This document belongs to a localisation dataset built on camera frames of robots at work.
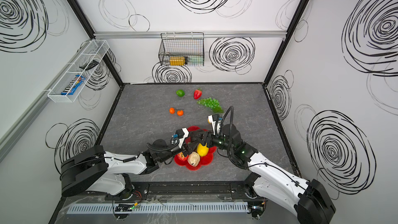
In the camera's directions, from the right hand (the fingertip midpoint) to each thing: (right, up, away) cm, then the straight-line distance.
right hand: (195, 135), depth 72 cm
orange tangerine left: (-17, +9, +29) cm, 35 cm away
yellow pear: (+6, +7, -3) cm, 10 cm away
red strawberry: (0, +20, +36) cm, 42 cm away
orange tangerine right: (-12, +8, +29) cm, 33 cm away
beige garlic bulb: (-1, -13, +4) cm, 14 cm away
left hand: (+1, -1, +1) cm, 2 cm away
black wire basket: (-10, +49, +27) cm, 56 cm away
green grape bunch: (+10, +14, +31) cm, 35 cm away
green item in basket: (0, +39, +15) cm, 42 cm away
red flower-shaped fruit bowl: (+4, -16, +10) cm, 19 cm away
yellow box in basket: (-11, +39, +15) cm, 43 cm away
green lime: (-13, +21, +39) cm, 46 cm away
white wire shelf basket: (-61, +46, +20) cm, 79 cm away
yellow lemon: (+3, -11, +10) cm, 15 cm away
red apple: (-7, -12, +5) cm, 15 cm away
